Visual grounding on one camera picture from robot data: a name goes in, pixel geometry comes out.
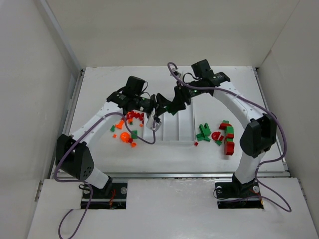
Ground large green lego assembly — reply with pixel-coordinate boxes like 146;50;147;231
196;123;212;142

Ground red green lego tower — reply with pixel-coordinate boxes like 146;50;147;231
219;120;235;156

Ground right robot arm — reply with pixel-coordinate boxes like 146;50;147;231
167;60;278;199

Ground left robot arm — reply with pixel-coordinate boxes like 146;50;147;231
54;76;170;195

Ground red lego pile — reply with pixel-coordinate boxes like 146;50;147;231
125;111;145;123

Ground white three-compartment tray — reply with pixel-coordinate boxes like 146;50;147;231
155;102;196;145

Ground orange cone lego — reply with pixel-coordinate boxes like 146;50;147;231
115;120;124;129

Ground green square lego plate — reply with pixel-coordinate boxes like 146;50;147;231
131;130;138;139

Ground orange dome lego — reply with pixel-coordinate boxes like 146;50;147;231
120;132;130;143

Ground red semicircle lego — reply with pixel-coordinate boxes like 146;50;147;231
211;131;221;141

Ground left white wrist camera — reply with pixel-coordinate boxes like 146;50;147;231
146;109;162;132

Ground aluminium rail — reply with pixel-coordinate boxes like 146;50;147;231
106;171;291;179

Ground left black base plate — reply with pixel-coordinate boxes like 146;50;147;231
78;181;128;210

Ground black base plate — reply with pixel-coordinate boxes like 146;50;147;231
214;182;264;209
78;181;128;210

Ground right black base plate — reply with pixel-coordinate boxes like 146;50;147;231
214;182;264;209

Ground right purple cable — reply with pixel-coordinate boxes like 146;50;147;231
167;62;292;213

